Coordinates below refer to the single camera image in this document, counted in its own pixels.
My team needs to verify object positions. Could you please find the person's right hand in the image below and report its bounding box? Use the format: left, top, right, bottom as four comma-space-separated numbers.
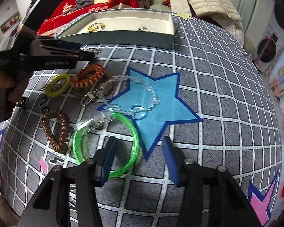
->
0, 72, 34, 123

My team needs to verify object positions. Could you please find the brown spiral hair tie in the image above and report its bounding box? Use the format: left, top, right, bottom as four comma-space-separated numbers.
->
40, 109, 70, 154

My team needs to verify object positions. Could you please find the yellow hair tie with flower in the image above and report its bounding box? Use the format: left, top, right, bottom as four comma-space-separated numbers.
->
87, 23, 106, 33

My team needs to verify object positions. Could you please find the yellow spiral hair tie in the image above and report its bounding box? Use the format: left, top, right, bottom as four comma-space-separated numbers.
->
43, 73, 71, 99

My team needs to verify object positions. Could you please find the blue checked tablecloth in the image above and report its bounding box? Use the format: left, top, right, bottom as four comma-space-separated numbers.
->
0, 16, 282, 226

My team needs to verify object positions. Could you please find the small silver earring charm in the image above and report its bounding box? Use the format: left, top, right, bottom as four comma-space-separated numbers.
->
84, 48, 102, 54

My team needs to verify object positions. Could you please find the silver rhinestone hair clip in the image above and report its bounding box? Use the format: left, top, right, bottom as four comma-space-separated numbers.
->
138, 24, 148, 31

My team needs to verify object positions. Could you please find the grey garment on sofa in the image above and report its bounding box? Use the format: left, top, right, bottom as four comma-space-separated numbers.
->
65, 0, 95, 13

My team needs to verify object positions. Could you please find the beige down jacket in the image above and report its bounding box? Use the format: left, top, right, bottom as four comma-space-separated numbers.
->
172, 0, 245, 45

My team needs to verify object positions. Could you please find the green translucent bangle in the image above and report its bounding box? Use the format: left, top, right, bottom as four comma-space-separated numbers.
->
72, 111, 140, 184

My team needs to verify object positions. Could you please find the orange white spiral hair tie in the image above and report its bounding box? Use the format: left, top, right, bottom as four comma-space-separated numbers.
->
69, 63, 105, 89

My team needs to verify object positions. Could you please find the clear bead chain bracelet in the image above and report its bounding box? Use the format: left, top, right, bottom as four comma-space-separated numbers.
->
80, 75, 162, 120

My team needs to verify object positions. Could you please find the grey-green jewelry tray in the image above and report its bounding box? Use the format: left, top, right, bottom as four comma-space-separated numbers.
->
54, 9, 174, 50

